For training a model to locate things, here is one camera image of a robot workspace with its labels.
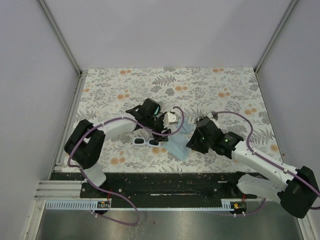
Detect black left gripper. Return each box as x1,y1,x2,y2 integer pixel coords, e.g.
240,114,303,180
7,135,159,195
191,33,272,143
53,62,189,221
146,112,171,142

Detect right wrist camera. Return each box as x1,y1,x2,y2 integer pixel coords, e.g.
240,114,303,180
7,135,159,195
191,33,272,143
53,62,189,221
195,111,219,122

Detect floral patterned table mat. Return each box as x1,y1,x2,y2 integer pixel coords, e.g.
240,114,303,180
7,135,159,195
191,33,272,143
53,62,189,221
71,67,282,173

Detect white slotted cable duct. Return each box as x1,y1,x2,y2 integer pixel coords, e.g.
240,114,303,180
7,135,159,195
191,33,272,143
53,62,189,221
45,195,246,211

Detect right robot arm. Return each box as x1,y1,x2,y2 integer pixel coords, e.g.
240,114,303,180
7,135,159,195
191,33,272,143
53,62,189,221
186,116,320,219

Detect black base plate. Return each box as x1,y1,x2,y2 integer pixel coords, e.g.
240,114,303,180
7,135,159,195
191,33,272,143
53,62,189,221
50,172,256,201

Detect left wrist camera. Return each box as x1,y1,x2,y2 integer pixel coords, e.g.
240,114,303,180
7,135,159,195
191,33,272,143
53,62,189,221
163,112,179,128

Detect left aluminium frame post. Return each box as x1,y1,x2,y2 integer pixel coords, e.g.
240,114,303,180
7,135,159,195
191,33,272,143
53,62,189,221
36,0,83,76

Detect right aluminium frame post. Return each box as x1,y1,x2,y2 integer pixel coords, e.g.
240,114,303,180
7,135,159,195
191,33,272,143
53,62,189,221
253,0,300,75

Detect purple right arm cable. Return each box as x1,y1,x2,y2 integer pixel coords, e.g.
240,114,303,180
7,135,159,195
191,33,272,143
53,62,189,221
212,111,320,217

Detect aluminium frame post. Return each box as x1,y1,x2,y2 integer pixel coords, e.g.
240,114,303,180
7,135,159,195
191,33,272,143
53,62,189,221
36,0,83,76
253,0,300,75

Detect white framed sunglasses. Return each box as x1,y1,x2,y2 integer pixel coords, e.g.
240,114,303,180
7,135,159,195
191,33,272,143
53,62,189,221
132,137,161,148

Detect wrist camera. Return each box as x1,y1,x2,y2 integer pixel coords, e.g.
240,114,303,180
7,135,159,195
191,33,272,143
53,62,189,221
195,111,219,122
163,112,179,128

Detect aluminium rail profile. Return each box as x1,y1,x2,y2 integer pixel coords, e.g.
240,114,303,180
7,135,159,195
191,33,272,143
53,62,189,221
34,180,82,200

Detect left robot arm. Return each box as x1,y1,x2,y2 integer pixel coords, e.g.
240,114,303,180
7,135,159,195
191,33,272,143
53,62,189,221
64,98,179,198

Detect light blue cleaning cloth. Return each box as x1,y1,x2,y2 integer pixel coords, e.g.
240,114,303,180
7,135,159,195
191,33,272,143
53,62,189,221
162,118,193,161

